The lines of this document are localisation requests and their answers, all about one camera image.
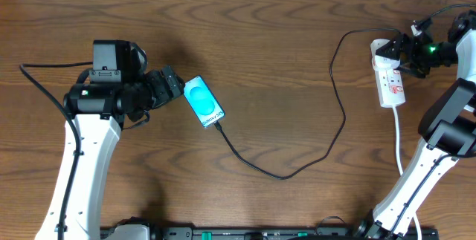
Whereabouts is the white power strip cord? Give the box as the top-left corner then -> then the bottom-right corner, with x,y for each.
391,106 -> 423,240

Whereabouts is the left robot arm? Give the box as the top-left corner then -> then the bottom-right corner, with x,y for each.
36,40 -> 185,239

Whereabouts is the black charger cable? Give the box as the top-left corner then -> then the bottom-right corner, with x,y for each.
213,27 -> 402,181

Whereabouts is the white power strip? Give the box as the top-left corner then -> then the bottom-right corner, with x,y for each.
370,39 -> 405,108

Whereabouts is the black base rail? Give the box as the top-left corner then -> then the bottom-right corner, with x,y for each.
100,226 -> 439,240

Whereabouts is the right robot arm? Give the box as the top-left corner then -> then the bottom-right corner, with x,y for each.
353,4 -> 475,239

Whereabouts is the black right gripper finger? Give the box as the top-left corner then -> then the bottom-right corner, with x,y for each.
396,65 -> 426,79
376,33 -> 409,60

